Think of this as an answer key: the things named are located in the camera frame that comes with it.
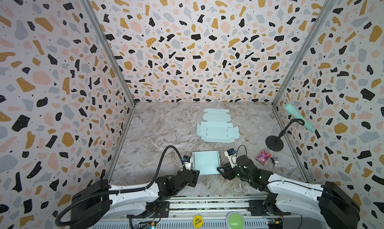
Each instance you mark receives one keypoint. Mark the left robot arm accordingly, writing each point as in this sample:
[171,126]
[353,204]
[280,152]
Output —
[102,200]

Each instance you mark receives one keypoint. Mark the small black white figurine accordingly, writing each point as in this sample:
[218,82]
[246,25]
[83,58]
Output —
[276,162]

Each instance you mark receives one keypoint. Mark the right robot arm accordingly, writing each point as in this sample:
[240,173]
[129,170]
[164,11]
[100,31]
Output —
[327,203]

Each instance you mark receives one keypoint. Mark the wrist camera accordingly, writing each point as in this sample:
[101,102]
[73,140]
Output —
[231,154]
[188,161]

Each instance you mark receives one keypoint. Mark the mint green microphone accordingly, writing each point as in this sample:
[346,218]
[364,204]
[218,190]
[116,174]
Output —
[291,110]

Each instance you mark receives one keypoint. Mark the mint paper box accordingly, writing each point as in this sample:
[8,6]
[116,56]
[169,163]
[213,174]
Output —
[206,162]

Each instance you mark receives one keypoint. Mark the mint flat box far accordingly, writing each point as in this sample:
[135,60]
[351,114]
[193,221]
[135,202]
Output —
[216,127]

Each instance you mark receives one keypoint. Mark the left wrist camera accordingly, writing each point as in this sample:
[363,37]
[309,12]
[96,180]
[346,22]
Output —
[188,161]

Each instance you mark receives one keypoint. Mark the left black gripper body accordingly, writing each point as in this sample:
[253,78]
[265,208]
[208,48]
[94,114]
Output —
[193,172]

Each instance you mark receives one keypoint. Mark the colourful small card box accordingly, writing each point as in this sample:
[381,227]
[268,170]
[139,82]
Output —
[263,157]

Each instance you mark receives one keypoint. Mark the yellow round sticker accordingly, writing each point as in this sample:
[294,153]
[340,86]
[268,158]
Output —
[198,221]

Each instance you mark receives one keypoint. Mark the green round button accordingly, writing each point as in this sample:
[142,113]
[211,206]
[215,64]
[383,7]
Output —
[235,221]

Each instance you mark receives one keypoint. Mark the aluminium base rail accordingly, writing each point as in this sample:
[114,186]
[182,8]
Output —
[178,213]

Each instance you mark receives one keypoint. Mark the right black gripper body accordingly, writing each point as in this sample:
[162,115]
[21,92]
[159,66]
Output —
[227,171]

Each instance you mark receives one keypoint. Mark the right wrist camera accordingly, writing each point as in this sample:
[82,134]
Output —
[231,154]

